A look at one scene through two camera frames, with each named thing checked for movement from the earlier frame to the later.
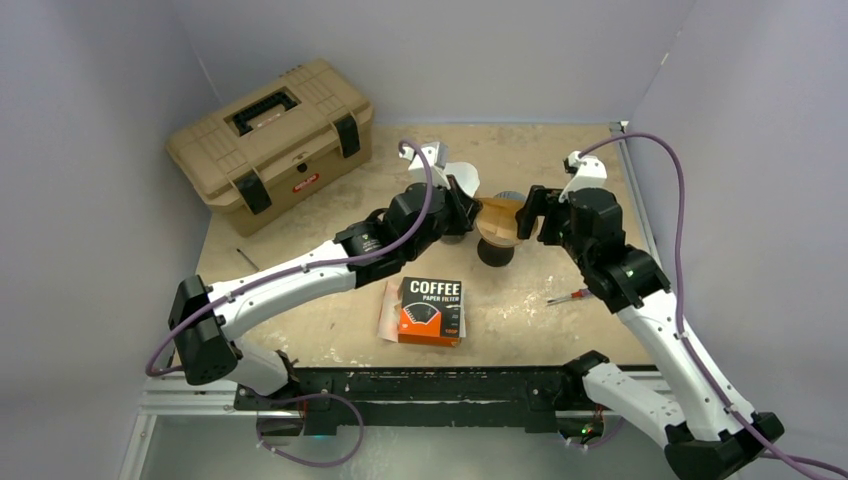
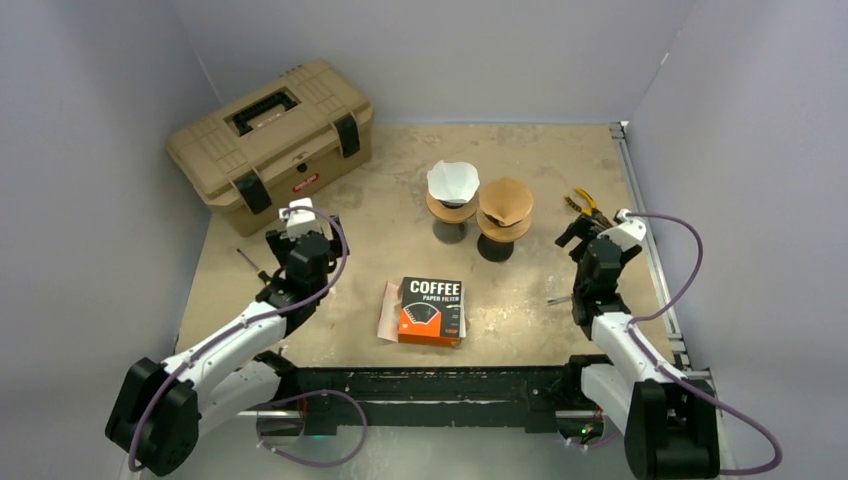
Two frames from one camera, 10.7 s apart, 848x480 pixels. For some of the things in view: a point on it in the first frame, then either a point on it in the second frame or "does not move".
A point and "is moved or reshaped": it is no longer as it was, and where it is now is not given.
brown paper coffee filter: (498, 216) is moved or reshaped
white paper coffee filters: (388, 326) does not move
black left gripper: (464, 207) → (279, 245)
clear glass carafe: (453, 239) does not move
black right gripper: (551, 207) → (575, 229)
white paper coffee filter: (465, 174) does not move
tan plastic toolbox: (298, 131) does not move
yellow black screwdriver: (248, 259) does not move
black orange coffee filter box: (430, 312) does not move
